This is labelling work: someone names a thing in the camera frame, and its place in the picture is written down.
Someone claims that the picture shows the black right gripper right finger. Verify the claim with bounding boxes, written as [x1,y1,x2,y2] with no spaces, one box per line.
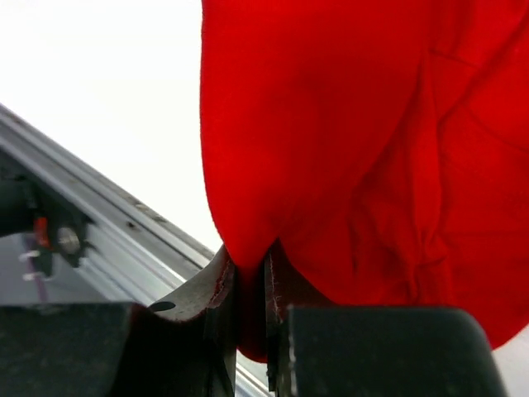
[263,244,507,397]

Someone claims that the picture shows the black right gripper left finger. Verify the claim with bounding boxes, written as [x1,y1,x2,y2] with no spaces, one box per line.
[1,249,236,396]

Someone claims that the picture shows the red t shirt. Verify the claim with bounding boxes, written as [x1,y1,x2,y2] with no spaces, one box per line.
[200,1,528,361]

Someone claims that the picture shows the aluminium frame rails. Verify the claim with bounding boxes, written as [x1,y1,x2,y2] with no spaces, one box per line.
[1,108,268,396]

